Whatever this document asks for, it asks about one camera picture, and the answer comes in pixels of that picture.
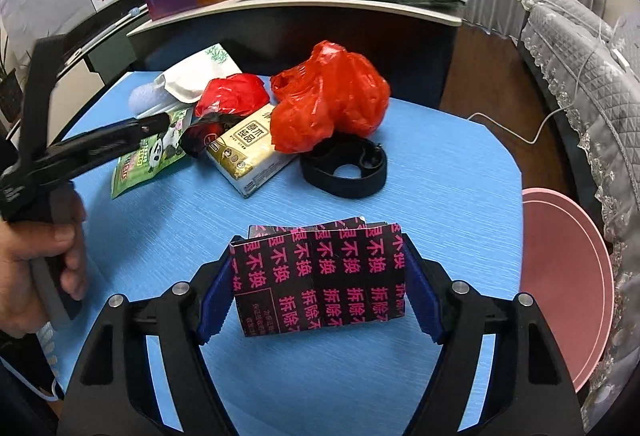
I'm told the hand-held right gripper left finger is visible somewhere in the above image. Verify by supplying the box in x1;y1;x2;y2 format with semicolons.
56;248;238;436

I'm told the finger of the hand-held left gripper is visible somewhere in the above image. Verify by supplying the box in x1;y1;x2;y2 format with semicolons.
12;33;81;167
30;112;201;187

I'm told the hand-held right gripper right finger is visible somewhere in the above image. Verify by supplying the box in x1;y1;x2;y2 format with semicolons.
400;233;586;436

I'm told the green panda print packet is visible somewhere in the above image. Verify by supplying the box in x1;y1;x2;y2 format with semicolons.
110;108;193;201

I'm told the black box pink print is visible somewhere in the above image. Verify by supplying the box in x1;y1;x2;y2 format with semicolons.
229;216;407;338

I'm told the pink round plate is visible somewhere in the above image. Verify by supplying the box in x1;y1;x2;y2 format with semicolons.
520;187;615;394

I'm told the small red plastic bag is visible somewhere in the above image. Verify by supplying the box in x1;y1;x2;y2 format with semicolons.
181;73;271;158

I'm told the person's left hand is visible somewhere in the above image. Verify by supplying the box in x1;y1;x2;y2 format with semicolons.
0;188;91;342

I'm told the potted green plant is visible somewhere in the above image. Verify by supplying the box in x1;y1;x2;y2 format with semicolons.
0;36;23;122

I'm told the dark green cabinet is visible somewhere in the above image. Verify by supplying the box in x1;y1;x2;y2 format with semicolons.
65;1;151;82

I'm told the white bamboo print tissue packet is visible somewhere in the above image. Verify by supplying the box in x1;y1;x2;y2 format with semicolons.
154;44;243;104

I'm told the white rod blue knob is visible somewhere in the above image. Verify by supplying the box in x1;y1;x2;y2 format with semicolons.
100;6;138;34

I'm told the gold white tissue pack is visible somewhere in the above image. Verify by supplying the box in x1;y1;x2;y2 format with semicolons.
206;105;301;199

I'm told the blue face mask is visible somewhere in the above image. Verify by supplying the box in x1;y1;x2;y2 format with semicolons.
22;320;65;403

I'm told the large red plastic bag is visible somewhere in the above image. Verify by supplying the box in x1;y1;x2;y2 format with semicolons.
270;40;392;154

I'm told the sofa with grey quilted cover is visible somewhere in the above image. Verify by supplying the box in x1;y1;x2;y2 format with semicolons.
515;0;640;432

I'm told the dark low table white top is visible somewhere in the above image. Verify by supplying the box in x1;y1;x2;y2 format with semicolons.
126;0;463;112

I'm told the black elastic strap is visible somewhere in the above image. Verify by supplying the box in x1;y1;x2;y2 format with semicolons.
299;133;388;200

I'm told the white cable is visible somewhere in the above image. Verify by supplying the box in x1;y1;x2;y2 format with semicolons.
467;0;631;144

